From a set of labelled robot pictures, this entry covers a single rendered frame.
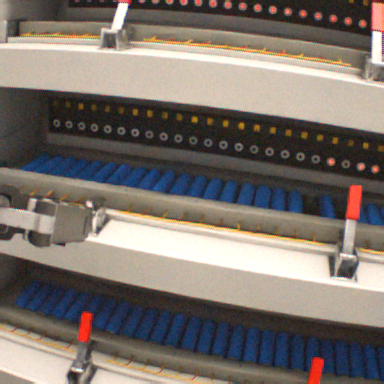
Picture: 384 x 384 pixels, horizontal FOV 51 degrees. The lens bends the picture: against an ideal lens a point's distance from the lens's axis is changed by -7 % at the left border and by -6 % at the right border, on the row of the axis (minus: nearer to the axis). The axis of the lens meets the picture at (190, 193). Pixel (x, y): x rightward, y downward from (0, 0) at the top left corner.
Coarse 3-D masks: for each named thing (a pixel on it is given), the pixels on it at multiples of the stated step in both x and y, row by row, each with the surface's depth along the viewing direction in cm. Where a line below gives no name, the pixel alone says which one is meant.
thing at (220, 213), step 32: (32, 192) 49; (64, 192) 50; (96, 192) 49; (128, 192) 49; (160, 192) 49; (192, 224) 46; (224, 224) 47; (256, 224) 47; (288, 224) 46; (320, 224) 45
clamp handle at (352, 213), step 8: (352, 192) 41; (360, 192) 41; (352, 200) 41; (352, 208) 41; (352, 216) 41; (352, 224) 41; (352, 232) 41; (344, 240) 41; (352, 240) 40; (344, 248) 40; (352, 248) 40
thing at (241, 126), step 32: (64, 128) 61; (128, 128) 59; (160, 128) 58; (192, 128) 57; (224, 128) 56; (256, 128) 55; (288, 128) 54; (288, 160) 56; (320, 160) 55; (352, 160) 54
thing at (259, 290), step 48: (0, 144) 54; (96, 144) 60; (144, 144) 59; (0, 240) 46; (96, 240) 43; (144, 240) 44; (192, 240) 45; (192, 288) 43; (240, 288) 42; (288, 288) 41; (336, 288) 39
